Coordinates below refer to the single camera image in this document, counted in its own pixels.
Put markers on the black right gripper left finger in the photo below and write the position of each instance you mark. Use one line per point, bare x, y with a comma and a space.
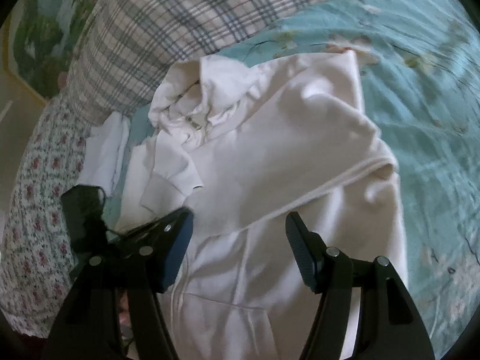
143, 264

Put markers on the cream zip-up hoodie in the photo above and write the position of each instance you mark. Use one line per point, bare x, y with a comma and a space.
242, 147

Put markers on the person's left hand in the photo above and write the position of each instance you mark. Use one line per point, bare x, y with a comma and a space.
124, 315

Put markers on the white folded towel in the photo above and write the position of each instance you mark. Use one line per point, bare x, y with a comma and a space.
104, 153

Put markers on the pink floral quilt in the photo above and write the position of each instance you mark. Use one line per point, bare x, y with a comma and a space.
36, 258

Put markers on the plaid checked pillow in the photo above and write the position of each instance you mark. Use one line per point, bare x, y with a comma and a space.
127, 46

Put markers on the teal floral bed sheet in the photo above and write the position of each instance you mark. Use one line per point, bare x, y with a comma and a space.
419, 73

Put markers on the green landscape wall picture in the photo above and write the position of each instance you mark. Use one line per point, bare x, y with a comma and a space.
42, 35

